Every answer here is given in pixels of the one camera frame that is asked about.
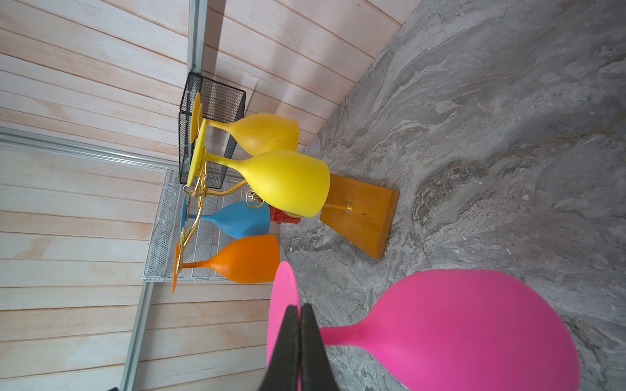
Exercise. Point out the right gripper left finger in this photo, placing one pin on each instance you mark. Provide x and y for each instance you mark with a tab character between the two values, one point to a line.
282	373

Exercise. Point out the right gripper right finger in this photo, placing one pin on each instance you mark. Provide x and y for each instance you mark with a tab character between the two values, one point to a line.
316	372

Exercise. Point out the pink wine glass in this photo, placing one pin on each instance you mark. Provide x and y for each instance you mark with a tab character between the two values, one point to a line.
453	330

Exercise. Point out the light yellow wine glass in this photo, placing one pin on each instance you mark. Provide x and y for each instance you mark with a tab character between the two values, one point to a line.
289	181

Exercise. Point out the orange wine glass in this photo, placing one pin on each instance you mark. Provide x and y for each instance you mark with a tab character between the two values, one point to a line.
249	260

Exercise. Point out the blue wine glass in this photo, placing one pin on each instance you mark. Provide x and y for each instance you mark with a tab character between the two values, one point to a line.
239	220

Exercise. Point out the gold wine glass rack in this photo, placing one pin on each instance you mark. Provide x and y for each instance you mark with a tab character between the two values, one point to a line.
358	211

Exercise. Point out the dark yellow wine glass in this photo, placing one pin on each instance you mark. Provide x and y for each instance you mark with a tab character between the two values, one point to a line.
257	134

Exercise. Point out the red pen cup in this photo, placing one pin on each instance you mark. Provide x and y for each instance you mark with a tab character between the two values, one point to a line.
279	216

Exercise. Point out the white mesh wall organizer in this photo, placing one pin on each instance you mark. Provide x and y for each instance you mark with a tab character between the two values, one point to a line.
207	241

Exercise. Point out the black mesh wall basket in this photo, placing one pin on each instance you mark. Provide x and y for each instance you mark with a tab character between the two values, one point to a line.
220	103

